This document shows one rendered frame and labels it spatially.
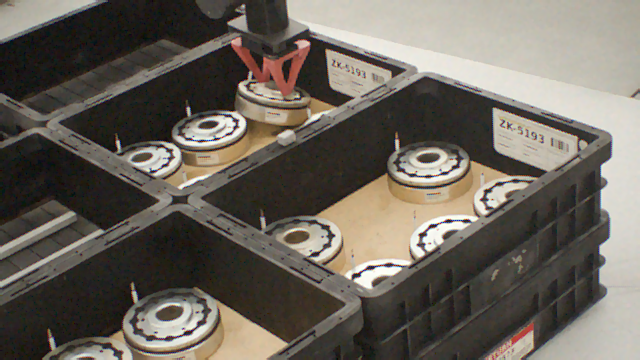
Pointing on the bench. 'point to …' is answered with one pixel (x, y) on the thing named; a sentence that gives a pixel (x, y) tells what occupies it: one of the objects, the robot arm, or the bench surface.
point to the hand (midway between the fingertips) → (275, 83)
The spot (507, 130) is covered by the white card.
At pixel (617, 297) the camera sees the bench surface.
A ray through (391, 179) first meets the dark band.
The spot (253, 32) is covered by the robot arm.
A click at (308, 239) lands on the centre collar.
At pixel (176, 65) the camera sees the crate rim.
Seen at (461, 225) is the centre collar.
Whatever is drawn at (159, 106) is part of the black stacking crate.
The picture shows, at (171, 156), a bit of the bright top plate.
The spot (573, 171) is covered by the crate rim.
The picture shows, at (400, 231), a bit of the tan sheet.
